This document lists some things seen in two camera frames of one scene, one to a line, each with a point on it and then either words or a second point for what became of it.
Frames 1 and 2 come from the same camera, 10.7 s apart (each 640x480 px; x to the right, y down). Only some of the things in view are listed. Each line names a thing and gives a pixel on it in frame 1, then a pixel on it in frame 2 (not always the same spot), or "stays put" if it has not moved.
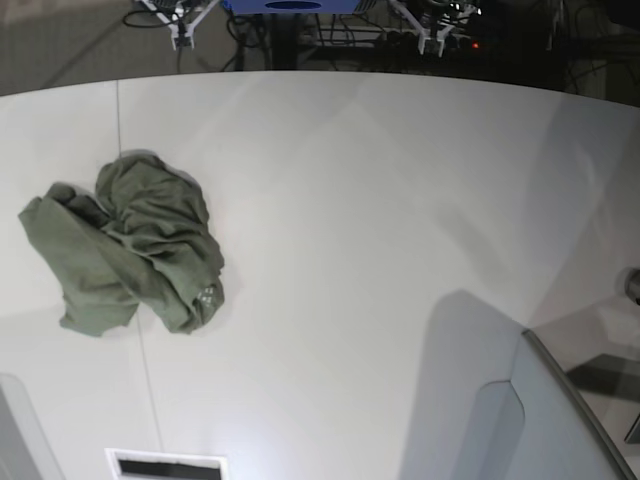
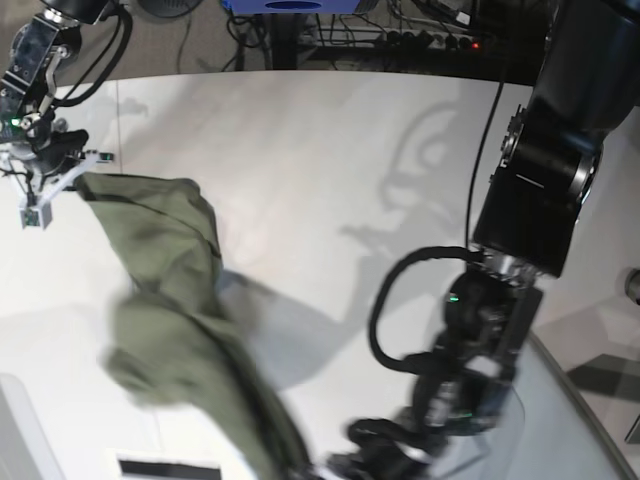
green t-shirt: [141, 235] to [174, 336]
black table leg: [284, 41] stays put
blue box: [293, 6] stays put
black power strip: [401, 41] stays put
